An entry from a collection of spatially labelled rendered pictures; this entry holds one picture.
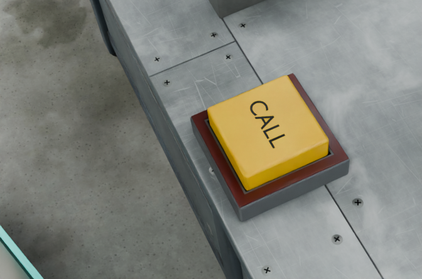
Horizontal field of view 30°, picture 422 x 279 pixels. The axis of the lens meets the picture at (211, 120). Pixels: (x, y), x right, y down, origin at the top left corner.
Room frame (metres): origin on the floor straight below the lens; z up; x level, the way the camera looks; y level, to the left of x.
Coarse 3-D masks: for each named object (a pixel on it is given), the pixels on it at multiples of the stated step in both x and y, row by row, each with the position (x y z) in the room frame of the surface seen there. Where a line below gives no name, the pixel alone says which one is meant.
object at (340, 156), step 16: (304, 96) 0.30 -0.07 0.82; (208, 144) 0.28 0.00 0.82; (336, 144) 0.26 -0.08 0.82; (224, 160) 0.27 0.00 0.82; (320, 160) 0.25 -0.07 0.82; (336, 160) 0.25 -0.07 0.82; (224, 176) 0.25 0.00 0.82; (288, 176) 0.25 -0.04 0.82; (304, 176) 0.24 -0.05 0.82; (240, 192) 0.24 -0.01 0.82; (256, 192) 0.24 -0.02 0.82; (272, 192) 0.24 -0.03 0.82
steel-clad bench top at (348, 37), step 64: (128, 0) 0.44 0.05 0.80; (192, 0) 0.43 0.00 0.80; (320, 0) 0.40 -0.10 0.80; (384, 0) 0.39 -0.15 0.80; (192, 64) 0.36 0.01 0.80; (256, 64) 0.35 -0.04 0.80; (320, 64) 0.34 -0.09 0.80; (384, 64) 0.33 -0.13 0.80; (384, 128) 0.28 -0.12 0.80; (320, 192) 0.24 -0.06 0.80; (384, 192) 0.23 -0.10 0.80; (256, 256) 0.20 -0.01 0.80; (320, 256) 0.20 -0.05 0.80; (384, 256) 0.19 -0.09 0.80
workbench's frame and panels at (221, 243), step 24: (96, 0) 1.04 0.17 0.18; (120, 24) 0.44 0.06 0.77; (120, 48) 0.95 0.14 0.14; (144, 72) 0.39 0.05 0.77; (144, 96) 0.83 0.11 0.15; (168, 120) 0.34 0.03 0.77; (168, 144) 0.72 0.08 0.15; (192, 168) 0.58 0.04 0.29; (192, 192) 0.62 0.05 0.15; (216, 216) 0.45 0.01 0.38; (216, 240) 0.53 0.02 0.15; (240, 264) 0.43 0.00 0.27
